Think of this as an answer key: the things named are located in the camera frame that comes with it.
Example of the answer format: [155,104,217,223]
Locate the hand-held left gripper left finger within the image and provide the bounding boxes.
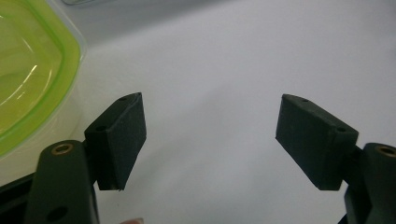
[23,91,148,224]

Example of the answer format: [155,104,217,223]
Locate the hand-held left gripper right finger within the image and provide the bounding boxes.
[275,93,396,224]

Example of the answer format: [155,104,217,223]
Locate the clear container with green lid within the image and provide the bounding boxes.
[0,0,88,188]

